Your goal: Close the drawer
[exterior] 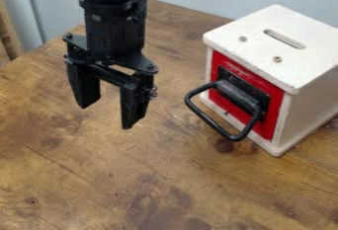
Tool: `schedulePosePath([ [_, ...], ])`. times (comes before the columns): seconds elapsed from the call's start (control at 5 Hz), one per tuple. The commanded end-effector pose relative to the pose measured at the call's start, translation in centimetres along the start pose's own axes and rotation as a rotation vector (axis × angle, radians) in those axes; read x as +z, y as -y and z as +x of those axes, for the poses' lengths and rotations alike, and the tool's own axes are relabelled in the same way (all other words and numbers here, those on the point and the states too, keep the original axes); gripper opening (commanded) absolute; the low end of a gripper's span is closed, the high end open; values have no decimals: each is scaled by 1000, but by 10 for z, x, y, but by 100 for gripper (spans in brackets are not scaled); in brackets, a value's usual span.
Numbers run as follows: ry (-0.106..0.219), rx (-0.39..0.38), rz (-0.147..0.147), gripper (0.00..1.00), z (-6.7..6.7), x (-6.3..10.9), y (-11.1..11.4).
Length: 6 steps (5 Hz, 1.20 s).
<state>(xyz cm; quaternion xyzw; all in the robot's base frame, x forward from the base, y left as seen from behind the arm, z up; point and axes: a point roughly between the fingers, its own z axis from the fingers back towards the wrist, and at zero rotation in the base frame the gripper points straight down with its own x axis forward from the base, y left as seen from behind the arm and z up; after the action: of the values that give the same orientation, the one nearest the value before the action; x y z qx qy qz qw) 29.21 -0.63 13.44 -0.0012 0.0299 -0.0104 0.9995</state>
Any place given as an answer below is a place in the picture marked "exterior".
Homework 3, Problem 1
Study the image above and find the black metal drawer handle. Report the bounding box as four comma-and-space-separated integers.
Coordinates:
182, 78, 267, 142

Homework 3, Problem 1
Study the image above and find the wooden post at left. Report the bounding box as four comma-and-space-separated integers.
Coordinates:
0, 0, 24, 66

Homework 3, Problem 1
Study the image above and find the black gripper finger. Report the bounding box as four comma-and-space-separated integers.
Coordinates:
120, 84, 149, 129

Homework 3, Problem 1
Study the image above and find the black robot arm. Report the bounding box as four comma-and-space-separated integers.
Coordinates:
62, 0, 158, 129

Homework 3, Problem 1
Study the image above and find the red drawer front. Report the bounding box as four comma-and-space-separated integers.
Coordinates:
208, 51, 283, 140

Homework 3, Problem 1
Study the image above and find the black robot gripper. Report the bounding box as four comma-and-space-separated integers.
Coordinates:
62, 0, 158, 109

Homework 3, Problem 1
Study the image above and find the white wooden box cabinet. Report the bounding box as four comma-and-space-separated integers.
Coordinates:
203, 5, 338, 157

